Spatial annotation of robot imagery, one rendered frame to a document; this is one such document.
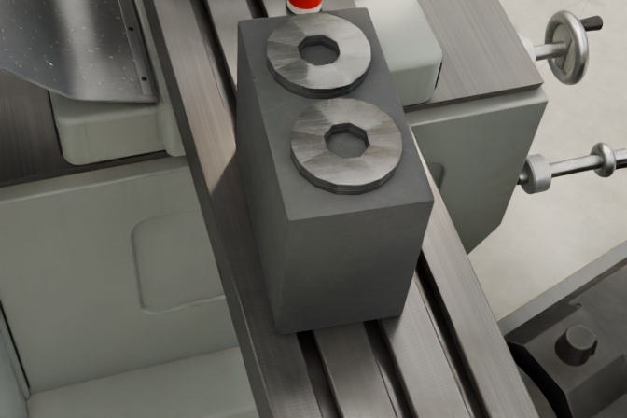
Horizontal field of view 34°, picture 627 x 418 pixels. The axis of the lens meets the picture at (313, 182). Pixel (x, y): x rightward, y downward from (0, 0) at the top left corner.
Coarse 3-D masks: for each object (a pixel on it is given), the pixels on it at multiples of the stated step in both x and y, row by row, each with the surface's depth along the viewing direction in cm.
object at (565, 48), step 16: (560, 16) 159; (576, 16) 157; (592, 16) 158; (560, 32) 161; (576, 32) 155; (528, 48) 156; (544, 48) 159; (560, 48) 159; (576, 48) 156; (560, 64) 162; (576, 64) 157; (560, 80) 163; (576, 80) 159
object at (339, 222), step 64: (256, 64) 88; (320, 64) 89; (384, 64) 89; (256, 128) 89; (320, 128) 83; (384, 128) 83; (256, 192) 94; (320, 192) 80; (384, 192) 81; (320, 256) 84; (384, 256) 86; (320, 320) 93
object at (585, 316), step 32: (608, 288) 142; (544, 320) 138; (576, 320) 136; (608, 320) 139; (512, 352) 137; (544, 352) 133; (576, 352) 130; (608, 352) 134; (544, 384) 133; (576, 384) 131; (608, 384) 133; (576, 416) 131; (608, 416) 133
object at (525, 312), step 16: (624, 240) 171; (608, 256) 168; (624, 256) 169; (576, 272) 166; (592, 272) 166; (560, 288) 164; (576, 288) 164; (528, 304) 162; (544, 304) 162; (512, 320) 160
